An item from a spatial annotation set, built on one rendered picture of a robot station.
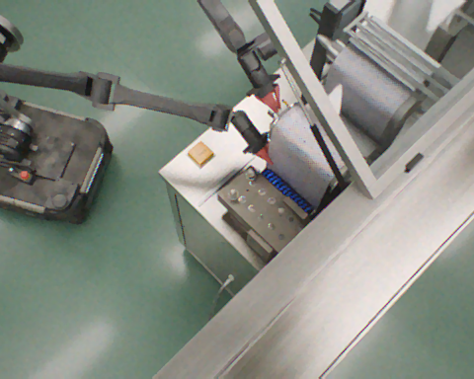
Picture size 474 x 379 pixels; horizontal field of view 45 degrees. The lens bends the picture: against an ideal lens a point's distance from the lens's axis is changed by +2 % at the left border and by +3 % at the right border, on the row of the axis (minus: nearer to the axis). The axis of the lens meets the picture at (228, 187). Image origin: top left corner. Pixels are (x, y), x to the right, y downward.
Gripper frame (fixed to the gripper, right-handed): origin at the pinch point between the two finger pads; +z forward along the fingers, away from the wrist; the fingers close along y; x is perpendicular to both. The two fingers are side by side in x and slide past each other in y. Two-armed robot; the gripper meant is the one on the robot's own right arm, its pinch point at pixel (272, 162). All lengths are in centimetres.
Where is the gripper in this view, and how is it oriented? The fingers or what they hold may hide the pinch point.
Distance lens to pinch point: 190.7
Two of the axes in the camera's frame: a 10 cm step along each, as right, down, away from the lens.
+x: 3.5, -0.1, -9.4
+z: 6.1, 7.6, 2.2
